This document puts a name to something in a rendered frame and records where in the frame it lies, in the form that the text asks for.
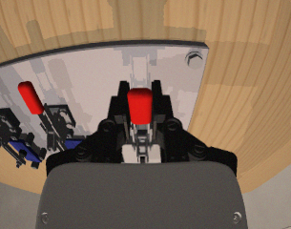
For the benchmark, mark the grey fixture plate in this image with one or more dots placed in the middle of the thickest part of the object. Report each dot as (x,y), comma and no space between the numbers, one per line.
(86,76)

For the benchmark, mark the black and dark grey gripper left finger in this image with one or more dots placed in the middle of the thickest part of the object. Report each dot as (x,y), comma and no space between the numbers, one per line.
(112,133)

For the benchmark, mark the blue flat plate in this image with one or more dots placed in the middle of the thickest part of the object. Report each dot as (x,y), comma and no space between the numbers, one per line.
(72,142)
(32,151)

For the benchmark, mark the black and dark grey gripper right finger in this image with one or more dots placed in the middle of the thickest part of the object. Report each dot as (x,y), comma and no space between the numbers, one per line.
(179,145)

